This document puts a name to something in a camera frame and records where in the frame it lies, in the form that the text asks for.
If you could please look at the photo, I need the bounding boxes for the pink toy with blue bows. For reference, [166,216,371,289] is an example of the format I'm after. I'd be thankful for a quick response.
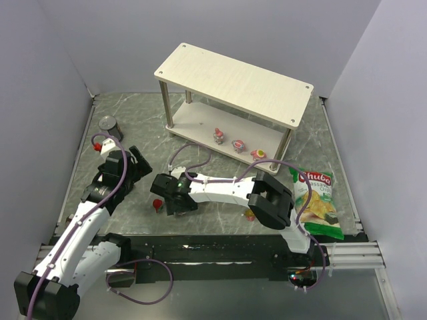
[232,139,246,153]

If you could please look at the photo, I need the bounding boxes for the pink toy with green hat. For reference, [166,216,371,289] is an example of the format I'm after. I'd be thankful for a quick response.
[250,149,266,161]

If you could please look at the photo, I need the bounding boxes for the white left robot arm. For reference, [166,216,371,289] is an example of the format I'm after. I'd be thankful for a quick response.
[14,146,152,319]

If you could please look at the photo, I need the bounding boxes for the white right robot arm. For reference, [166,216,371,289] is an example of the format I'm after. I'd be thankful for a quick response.
[150,171,311,254]

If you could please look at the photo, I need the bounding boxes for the two-tier white wooden shelf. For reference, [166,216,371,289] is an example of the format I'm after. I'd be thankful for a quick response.
[154,43,314,175]

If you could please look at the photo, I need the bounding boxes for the red cherry toy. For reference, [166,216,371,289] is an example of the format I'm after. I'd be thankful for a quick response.
[152,199,163,213]

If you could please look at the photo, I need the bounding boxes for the small dark metal can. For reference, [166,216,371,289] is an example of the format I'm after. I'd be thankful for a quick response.
[98,115,123,141]

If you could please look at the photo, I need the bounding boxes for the brown snack packet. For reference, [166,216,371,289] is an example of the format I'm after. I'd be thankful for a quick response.
[65,215,73,227]

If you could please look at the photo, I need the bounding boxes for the olive brown pink toy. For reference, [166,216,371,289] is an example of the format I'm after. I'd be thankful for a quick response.
[244,209,256,221]

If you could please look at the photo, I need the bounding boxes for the green cassava chips bag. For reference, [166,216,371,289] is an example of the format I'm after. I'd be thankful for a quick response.
[289,168,344,240]

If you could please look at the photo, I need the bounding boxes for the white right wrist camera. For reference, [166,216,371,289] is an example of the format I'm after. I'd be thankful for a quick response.
[169,166,186,179]

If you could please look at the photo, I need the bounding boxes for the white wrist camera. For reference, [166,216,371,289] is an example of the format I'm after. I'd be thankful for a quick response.
[169,166,186,179]
[99,138,120,160]

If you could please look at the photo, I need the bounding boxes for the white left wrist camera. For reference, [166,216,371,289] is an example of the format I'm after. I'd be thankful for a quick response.
[99,138,120,160]

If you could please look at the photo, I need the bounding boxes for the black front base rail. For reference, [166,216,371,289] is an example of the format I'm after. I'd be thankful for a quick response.
[81,234,368,285]

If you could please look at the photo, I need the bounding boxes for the lower purple cable loop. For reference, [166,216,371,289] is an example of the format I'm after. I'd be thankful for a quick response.
[105,258,173,305]

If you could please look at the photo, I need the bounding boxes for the aluminium frame rail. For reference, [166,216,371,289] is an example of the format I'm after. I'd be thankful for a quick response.
[325,242,386,269]

